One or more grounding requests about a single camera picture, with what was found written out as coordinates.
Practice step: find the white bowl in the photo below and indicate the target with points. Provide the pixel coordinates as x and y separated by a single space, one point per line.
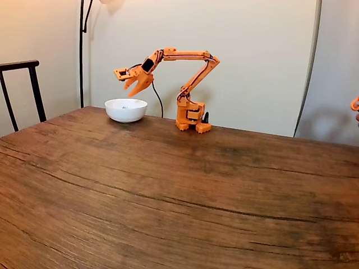
126 113

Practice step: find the black floor lamp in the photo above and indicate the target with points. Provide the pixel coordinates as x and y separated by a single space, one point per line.
81 56

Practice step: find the black power plug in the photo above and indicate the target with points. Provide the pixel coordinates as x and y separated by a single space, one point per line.
207 118

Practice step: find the black chair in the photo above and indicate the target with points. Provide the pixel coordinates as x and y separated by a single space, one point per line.
33 84

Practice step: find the orange gripper camera mount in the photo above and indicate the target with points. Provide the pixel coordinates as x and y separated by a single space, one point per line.
122 73

